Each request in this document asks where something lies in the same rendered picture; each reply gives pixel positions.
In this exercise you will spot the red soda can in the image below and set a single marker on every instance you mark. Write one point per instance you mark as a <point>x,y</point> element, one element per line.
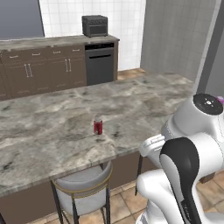
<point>98,127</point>

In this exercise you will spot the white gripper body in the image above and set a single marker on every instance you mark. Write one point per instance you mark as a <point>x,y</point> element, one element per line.
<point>151,145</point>

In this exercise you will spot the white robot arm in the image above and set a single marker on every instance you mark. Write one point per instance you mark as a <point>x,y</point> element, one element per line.
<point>201,151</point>

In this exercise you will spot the dark grey toaster oven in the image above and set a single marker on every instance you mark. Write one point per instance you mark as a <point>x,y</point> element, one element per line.
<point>95,26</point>

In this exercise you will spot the grey window pane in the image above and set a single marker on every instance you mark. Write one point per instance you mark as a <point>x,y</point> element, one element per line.
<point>20,17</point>

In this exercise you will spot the small purple object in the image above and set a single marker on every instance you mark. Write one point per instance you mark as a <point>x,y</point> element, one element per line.
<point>220,100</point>

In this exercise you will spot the dark grey dishwasher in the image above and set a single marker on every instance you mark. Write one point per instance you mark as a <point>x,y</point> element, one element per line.
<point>99,64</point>

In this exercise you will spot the white stool with gold rim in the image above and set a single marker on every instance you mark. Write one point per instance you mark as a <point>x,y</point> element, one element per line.
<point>84,186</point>

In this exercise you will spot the brown cupboard run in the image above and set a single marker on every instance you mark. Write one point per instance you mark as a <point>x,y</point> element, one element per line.
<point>43,71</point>

